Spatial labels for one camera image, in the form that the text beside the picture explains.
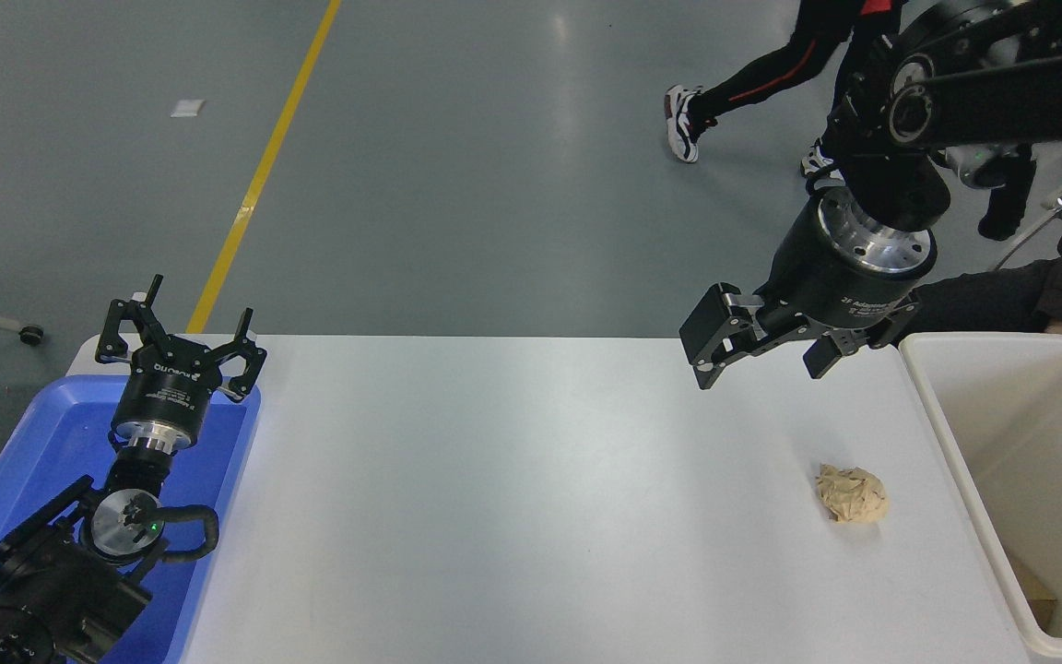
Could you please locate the tan paper ball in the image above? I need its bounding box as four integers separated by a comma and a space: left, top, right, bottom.
815, 463, 890, 525

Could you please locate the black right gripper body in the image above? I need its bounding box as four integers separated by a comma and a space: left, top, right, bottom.
760, 196, 924, 335

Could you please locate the white tubular chair frame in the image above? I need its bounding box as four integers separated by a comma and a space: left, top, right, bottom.
992, 143, 1062, 271

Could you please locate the blue plastic tray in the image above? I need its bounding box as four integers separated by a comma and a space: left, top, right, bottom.
0, 373, 263, 664

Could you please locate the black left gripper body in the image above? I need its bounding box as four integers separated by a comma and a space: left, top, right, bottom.
116, 334, 230, 430

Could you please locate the large pale plastic bin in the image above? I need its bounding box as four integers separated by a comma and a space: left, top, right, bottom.
898, 332, 1062, 660

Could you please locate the person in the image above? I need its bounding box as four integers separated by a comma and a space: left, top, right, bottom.
909, 175, 1062, 361
665, 0, 1039, 243

